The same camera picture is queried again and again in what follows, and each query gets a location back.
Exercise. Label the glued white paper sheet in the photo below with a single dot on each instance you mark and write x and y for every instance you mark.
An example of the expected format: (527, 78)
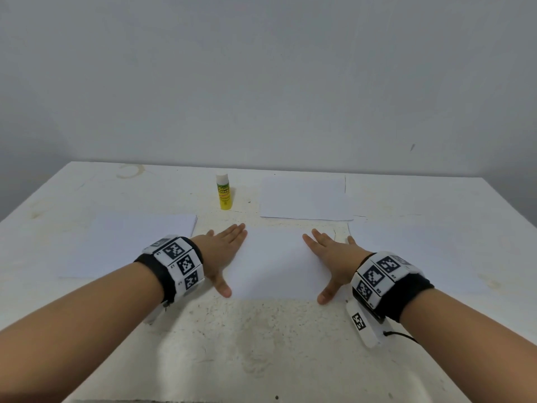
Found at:
(273, 268)
(304, 199)

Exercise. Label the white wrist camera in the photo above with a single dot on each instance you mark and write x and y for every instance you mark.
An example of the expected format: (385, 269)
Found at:
(156, 313)
(362, 323)

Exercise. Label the yellow glue stick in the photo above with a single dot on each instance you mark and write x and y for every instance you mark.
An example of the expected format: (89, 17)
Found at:
(224, 193)

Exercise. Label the person's left forearm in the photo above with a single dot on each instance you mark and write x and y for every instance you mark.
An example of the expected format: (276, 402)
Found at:
(71, 336)

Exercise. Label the person's left hand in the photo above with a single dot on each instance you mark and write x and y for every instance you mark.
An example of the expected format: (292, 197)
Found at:
(214, 252)

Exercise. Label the black marker wristband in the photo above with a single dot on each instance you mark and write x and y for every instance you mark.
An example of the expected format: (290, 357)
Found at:
(172, 266)
(390, 285)

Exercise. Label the stack of white paper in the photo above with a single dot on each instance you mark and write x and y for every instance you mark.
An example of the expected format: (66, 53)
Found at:
(126, 243)
(436, 252)

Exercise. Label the person's right forearm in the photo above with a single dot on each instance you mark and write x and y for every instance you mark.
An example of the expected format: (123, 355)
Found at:
(478, 348)

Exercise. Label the person's right hand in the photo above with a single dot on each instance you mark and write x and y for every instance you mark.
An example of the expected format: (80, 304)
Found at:
(342, 260)

